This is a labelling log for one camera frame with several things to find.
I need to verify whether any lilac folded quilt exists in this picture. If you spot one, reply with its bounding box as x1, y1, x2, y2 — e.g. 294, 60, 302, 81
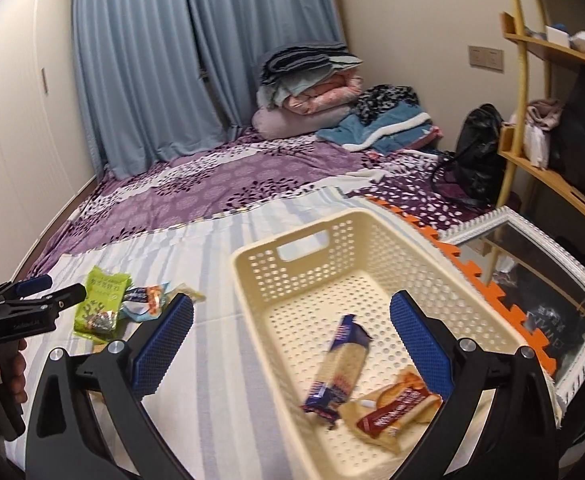
251, 105, 358, 138

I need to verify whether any cream perforated plastic basket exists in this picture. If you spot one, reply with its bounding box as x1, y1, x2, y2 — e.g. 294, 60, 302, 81
230, 208, 566, 480

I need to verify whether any green snack packet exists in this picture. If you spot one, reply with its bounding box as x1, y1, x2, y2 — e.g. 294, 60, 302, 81
74, 266, 132, 345

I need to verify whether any blue cracker packet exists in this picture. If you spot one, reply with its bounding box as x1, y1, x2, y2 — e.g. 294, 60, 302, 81
303, 314, 373, 428

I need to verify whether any wall switch plate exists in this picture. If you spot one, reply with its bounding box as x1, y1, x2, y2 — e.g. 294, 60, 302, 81
467, 45, 504, 68

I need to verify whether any wooden shelf rack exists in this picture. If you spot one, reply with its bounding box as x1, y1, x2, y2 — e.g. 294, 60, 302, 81
495, 0, 585, 256

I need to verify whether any red brown bread packet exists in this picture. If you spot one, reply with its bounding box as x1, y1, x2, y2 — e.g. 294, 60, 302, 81
340, 366, 443, 453

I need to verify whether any striped bed sheet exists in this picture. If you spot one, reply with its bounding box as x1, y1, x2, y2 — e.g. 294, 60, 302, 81
2, 185, 473, 480

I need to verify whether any blue curtain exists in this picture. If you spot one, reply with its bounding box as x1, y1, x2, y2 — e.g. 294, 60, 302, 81
182, 0, 348, 131
72, 0, 223, 181

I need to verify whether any pink folded quilt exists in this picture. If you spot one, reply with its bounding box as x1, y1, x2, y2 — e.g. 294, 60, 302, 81
282, 75, 363, 113

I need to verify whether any pink patterned cloth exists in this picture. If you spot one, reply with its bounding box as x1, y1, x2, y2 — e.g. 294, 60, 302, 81
407, 125, 446, 148

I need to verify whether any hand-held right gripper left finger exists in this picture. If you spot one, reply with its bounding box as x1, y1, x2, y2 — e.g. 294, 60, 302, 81
25, 292, 196, 480

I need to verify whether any small white box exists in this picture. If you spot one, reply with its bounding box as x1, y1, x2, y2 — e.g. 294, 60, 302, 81
545, 25, 571, 48

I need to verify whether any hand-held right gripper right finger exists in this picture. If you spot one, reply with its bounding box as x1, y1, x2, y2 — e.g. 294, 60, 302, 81
389, 290, 561, 480

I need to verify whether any orange and blue snack packet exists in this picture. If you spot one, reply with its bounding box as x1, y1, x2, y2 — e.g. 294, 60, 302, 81
120, 284, 173, 322

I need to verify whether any blue fleece blanket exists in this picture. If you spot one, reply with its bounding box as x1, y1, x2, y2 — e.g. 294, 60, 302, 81
317, 105, 433, 153

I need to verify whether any dark grey folded blanket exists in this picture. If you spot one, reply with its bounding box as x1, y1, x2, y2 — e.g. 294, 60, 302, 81
261, 42, 363, 86

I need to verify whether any small clear yellow snack packet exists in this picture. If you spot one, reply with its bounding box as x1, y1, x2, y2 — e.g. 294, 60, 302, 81
167, 282, 206, 306

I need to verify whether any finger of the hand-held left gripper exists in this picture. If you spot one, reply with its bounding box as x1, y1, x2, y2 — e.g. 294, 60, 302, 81
0, 274, 53, 306
0, 283, 88, 341

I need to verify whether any white wardrobe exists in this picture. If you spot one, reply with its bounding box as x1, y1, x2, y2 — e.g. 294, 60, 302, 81
0, 0, 98, 281

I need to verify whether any purple floral bed sheet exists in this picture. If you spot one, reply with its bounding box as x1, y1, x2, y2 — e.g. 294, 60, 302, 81
25, 127, 493, 281

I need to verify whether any black and white spotted garment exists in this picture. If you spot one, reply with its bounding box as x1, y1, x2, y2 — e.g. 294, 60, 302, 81
355, 85, 421, 123

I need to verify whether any grey green folded blanket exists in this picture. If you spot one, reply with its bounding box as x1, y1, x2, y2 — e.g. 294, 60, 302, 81
257, 62, 363, 108

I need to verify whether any white framed mirror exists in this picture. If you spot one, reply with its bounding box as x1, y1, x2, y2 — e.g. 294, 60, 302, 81
437, 206, 585, 406

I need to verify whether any orange foam mat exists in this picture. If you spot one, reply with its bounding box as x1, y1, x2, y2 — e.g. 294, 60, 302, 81
365, 195, 558, 376

